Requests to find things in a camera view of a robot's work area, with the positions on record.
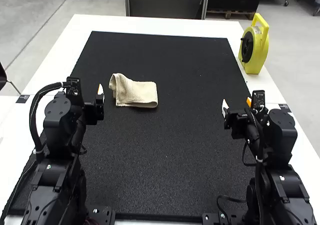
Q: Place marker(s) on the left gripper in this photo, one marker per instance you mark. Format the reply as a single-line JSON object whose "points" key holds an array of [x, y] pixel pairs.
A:
{"points": [[93, 112]]}

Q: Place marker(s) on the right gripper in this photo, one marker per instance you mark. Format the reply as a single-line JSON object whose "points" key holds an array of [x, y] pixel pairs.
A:
{"points": [[237, 122]]}

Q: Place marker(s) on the pale towel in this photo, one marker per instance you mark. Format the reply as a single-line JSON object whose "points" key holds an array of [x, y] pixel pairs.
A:
{"points": [[135, 92]]}

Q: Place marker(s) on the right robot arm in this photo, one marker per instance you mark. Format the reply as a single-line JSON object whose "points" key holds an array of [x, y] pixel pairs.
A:
{"points": [[282, 130]]}

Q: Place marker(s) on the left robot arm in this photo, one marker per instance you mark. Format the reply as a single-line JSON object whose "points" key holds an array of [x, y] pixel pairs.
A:
{"points": [[57, 130]]}

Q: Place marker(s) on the black mat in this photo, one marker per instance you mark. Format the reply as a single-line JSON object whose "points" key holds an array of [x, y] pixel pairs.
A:
{"points": [[162, 147]]}

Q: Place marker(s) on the wooden pallet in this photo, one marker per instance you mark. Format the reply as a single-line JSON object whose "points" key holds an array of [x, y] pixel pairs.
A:
{"points": [[232, 13]]}

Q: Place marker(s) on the black chair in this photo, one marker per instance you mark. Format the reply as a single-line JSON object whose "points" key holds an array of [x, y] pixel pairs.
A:
{"points": [[3, 76]]}

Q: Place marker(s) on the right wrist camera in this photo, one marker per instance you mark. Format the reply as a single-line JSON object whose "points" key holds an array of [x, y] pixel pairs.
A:
{"points": [[258, 99]]}

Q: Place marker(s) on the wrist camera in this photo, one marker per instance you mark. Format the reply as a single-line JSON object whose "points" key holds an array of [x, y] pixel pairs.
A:
{"points": [[73, 86], [258, 99]]}

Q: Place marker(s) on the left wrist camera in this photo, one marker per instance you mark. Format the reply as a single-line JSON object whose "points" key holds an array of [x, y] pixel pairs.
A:
{"points": [[73, 86]]}

